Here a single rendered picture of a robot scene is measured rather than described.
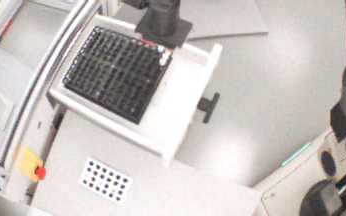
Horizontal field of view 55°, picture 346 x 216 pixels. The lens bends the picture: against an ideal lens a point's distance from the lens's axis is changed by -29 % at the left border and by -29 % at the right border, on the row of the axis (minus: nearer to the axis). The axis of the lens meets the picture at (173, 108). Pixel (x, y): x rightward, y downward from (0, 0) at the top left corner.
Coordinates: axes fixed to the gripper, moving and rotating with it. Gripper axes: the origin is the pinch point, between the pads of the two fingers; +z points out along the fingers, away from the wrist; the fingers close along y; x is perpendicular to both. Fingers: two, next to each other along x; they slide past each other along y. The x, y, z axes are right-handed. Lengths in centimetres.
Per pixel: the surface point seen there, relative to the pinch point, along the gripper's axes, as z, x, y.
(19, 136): -0.5, 34.0, 22.7
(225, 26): 94, -71, -2
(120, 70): 7.9, 5.7, 7.6
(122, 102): 10.9, 11.3, 4.2
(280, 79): 98, -59, -38
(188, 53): 10.8, -5.9, -4.0
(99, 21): 10.1, -6.1, 21.6
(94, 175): 18.3, 29.5, 4.8
